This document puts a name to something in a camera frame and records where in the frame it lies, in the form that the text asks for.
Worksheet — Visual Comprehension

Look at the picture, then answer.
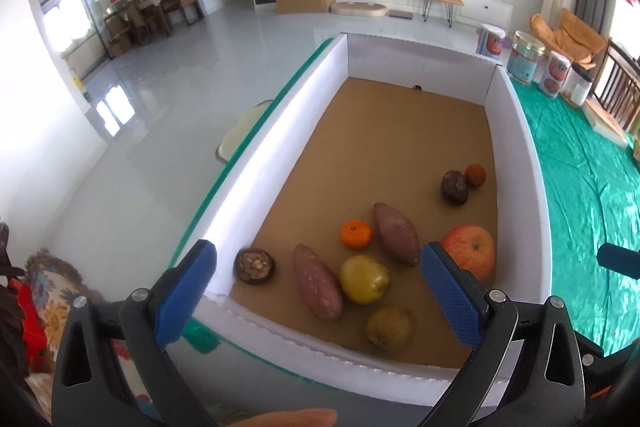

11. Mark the person's left hand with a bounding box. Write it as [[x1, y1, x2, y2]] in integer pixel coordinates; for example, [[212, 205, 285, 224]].
[[227, 408, 338, 427]]

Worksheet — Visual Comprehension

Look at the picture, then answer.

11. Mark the white cardboard box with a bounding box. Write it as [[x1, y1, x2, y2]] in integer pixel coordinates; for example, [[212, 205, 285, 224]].
[[192, 33, 553, 408]]

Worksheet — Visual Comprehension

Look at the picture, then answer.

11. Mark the round beige cushion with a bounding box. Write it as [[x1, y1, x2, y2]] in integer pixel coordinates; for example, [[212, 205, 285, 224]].
[[330, 1, 390, 18]]

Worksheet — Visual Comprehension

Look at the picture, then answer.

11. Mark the wooden dining table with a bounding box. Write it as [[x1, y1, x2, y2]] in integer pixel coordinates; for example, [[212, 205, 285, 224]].
[[137, 0, 176, 35]]

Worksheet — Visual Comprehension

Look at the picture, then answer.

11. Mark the red label tin can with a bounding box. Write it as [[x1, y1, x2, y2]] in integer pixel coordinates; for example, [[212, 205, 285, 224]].
[[540, 51, 572, 100], [475, 23, 507, 60]]

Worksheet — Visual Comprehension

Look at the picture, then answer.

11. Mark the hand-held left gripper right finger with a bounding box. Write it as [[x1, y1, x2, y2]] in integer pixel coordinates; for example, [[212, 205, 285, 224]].
[[421, 241, 586, 427]]

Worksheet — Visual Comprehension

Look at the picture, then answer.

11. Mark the dark reddish tangerine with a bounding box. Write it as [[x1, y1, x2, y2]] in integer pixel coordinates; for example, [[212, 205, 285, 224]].
[[465, 163, 487, 188]]

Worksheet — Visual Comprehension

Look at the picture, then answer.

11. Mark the green tablecloth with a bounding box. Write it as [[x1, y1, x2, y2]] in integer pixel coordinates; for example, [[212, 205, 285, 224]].
[[175, 36, 640, 388]]

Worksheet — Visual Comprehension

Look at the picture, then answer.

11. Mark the brown pear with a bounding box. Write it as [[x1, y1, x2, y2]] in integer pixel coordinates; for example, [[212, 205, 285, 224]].
[[366, 304, 417, 353]]

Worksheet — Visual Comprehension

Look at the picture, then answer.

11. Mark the sweet potato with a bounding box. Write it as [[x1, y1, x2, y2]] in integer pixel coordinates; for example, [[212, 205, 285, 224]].
[[291, 243, 345, 322], [372, 202, 422, 267]]

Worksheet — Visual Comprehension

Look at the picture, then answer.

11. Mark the floral printed cushion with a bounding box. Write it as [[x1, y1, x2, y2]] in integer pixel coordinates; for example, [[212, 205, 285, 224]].
[[22, 248, 166, 427]]

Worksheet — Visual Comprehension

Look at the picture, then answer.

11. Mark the dark purple passion fruit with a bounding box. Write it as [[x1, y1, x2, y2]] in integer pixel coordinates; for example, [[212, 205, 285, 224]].
[[440, 170, 470, 206]]

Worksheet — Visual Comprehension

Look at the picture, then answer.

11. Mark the yellow green apple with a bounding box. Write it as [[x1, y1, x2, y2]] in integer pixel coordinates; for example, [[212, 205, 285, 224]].
[[339, 254, 391, 306]]

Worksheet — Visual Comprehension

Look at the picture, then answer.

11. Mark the brown cardboard box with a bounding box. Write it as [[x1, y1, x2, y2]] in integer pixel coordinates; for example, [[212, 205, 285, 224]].
[[276, 0, 337, 14]]

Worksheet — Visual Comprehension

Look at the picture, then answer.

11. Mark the small cardboard box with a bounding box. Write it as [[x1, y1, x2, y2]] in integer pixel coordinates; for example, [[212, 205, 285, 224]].
[[104, 14, 132, 58]]

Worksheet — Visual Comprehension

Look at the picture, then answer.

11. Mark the clear jar teal label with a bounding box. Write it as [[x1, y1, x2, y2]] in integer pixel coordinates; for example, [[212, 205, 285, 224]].
[[506, 30, 547, 88]]

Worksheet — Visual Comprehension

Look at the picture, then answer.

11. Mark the cream chair seat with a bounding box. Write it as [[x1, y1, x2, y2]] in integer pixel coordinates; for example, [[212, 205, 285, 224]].
[[215, 104, 273, 165]]

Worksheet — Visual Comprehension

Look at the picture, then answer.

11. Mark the red apple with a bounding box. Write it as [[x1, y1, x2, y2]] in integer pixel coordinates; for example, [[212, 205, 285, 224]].
[[440, 224, 497, 283]]

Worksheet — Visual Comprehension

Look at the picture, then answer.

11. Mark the dried brown mushroom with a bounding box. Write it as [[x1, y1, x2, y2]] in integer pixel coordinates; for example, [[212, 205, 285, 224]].
[[234, 248, 277, 284]]

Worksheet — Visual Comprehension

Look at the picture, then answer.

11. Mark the flat orange book box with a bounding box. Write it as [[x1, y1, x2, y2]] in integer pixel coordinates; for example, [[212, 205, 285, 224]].
[[582, 99, 632, 148]]

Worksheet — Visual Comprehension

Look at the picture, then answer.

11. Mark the orange tangerine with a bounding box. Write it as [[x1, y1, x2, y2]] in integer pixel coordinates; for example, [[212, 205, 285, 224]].
[[341, 219, 374, 250]]

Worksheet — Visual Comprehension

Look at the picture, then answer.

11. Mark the wooden slatted railing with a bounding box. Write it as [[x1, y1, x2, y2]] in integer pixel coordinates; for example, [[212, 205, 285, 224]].
[[592, 38, 640, 132]]

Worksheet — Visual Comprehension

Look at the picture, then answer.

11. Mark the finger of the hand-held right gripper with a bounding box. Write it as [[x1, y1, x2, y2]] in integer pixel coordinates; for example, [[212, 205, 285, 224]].
[[575, 329, 621, 413], [597, 243, 640, 280]]

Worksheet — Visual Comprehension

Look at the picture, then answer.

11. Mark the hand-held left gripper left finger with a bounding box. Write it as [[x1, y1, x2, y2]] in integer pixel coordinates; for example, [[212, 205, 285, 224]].
[[52, 239, 218, 427]]

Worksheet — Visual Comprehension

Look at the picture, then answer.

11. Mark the white canister black lid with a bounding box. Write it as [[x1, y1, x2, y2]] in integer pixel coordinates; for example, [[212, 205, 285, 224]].
[[562, 63, 595, 108]]

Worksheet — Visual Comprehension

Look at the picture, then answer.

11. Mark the orange lounge chair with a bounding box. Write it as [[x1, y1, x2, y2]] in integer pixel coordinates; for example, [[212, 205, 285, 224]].
[[530, 8, 608, 70]]

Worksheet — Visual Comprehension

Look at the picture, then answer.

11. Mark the glass sliding door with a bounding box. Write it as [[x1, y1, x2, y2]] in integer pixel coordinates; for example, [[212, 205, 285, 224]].
[[37, 0, 136, 72]]

